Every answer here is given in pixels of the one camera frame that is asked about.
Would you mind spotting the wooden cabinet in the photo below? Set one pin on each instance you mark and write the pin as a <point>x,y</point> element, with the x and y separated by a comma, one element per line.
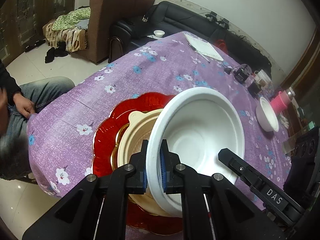
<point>300,75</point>

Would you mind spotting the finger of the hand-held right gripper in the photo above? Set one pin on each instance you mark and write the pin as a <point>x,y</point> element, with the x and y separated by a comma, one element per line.
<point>250,177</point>

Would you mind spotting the dark chair backrest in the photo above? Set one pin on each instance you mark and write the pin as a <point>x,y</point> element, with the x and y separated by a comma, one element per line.
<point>116,47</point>

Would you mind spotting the large white bowl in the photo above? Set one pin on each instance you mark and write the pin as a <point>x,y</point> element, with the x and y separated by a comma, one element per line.
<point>200,130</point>

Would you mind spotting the white crumpled cloth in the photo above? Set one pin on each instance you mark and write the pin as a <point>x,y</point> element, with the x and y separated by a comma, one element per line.
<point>283,120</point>

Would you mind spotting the black charger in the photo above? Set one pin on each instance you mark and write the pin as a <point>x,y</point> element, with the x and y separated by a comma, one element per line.
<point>223,23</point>
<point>211,16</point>

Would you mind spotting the large red plastic plate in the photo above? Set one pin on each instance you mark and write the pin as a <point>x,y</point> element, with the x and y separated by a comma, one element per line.
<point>105,140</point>

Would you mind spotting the pink ribbed cup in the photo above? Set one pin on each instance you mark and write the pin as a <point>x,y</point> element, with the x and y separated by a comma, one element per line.
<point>281,102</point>

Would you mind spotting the purple floral tablecloth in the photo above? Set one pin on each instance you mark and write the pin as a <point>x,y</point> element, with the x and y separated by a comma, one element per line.
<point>125,75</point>

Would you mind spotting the black leather sofa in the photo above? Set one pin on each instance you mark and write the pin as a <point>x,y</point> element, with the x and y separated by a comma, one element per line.
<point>175,15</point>

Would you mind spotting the tiny white dish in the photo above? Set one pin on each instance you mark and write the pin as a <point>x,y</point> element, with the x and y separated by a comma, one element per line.
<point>159,33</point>

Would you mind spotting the small red plastic plate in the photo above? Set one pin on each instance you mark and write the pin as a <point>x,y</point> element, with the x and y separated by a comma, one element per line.
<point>115,152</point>

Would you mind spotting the wooden wardrobe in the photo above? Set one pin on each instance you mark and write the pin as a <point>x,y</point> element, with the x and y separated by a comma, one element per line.
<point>30,10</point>

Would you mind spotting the pen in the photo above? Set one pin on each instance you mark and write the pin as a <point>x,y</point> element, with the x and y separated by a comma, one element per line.
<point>200,53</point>

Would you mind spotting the white plastic tub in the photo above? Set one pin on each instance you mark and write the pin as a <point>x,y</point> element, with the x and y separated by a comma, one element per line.
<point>263,76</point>

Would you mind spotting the black slippers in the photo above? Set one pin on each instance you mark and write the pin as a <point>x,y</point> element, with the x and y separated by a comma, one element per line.
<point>35,45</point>

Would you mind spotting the black round device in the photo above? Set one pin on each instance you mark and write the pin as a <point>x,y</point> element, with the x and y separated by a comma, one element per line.
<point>241,74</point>

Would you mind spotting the dark glass jar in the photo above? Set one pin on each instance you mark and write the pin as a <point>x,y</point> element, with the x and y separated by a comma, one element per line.
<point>253,88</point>

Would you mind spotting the white notebook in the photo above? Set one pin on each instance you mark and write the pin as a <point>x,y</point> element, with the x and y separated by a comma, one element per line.
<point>203,46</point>

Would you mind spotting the black plug adapter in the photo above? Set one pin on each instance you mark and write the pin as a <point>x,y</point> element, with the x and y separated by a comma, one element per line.
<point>227,70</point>

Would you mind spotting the brown armchair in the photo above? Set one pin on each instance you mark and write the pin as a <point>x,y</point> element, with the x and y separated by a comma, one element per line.
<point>107,17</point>

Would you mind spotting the green patterned blanket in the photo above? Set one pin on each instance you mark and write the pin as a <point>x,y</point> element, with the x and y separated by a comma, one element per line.
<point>72,17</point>

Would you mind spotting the small white bowl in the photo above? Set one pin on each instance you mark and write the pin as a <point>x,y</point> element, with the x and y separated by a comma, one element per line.
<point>267,115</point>

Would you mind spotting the red plastic bag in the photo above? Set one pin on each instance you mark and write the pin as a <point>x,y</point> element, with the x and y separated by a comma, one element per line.
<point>220,43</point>

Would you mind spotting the brown leaf print blanket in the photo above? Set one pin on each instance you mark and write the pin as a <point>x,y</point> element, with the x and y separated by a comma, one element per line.
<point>67,37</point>

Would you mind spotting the black clothes pile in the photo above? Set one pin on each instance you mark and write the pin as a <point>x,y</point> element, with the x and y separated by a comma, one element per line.
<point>56,52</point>

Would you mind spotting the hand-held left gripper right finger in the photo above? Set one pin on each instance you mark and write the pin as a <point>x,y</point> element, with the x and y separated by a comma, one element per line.
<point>162,165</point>

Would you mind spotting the beige plastic bowl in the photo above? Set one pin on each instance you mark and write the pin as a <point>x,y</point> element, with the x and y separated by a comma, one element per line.
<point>132,140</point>

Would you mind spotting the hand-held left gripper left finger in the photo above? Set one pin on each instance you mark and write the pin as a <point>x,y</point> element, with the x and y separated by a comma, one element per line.
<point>144,178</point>

